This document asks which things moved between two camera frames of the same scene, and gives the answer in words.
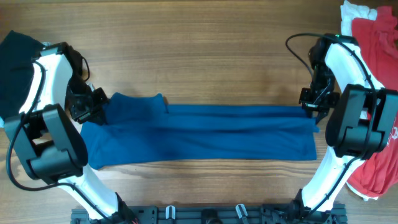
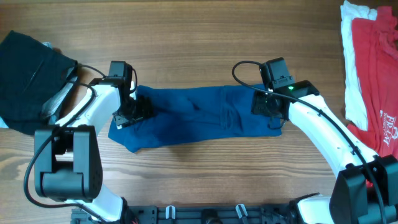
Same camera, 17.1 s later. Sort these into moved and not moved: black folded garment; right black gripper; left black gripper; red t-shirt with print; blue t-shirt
Moved: right black gripper; blue t-shirt; left black gripper
Not moved: red t-shirt with print; black folded garment
